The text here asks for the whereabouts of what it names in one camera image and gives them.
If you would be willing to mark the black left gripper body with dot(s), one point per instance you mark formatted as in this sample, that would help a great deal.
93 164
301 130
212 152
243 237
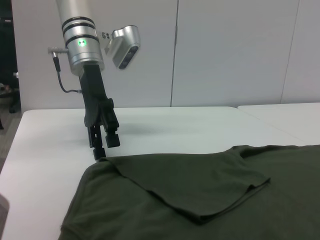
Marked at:
93 100

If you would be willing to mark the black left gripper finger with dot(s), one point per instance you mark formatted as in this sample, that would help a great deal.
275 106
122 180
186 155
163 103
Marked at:
112 140
97 145

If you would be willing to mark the dark green t-shirt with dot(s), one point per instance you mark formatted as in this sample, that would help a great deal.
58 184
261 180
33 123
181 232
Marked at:
200 200

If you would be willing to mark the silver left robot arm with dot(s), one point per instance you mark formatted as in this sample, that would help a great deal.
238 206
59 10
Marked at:
80 30

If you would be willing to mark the dark background cabinet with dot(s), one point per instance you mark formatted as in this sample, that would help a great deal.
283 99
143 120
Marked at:
7 55

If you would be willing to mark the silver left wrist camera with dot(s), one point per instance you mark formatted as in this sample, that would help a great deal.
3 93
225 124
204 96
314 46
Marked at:
125 45

